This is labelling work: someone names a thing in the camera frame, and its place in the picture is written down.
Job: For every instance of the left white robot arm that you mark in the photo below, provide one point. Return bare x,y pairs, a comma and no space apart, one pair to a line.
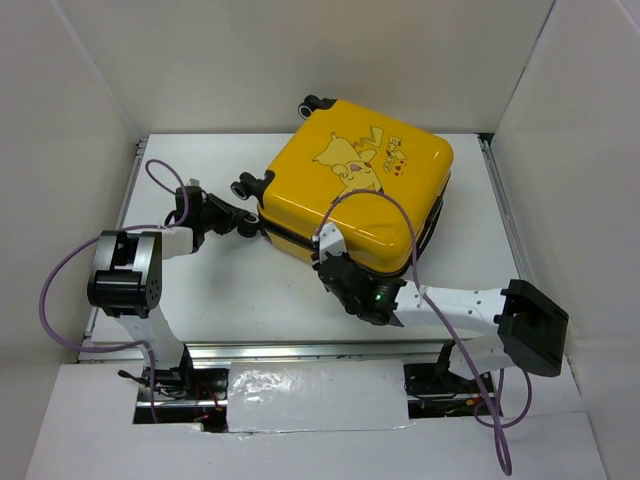
126,280

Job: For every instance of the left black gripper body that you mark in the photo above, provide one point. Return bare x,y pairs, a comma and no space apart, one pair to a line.
215,219

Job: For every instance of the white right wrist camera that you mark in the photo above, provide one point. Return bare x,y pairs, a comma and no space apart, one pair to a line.
329,242

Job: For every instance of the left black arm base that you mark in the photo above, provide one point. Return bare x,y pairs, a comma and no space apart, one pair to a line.
204,403

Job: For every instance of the yellow suitcase with grey lining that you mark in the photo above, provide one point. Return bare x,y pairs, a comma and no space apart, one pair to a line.
379,180

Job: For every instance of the white foil cover sheet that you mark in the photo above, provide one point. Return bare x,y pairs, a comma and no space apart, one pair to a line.
317,396

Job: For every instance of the aluminium front rail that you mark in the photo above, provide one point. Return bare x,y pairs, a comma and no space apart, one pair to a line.
203,352

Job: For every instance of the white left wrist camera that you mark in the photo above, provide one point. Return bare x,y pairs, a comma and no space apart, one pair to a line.
194,184

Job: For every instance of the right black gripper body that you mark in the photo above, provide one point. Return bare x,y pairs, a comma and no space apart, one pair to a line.
349,306

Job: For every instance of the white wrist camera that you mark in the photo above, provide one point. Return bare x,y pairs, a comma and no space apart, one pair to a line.
329,242
194,184

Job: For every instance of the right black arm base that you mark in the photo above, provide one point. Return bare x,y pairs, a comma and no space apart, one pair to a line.
433,391

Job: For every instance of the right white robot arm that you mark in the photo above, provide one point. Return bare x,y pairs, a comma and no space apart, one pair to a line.
395,302

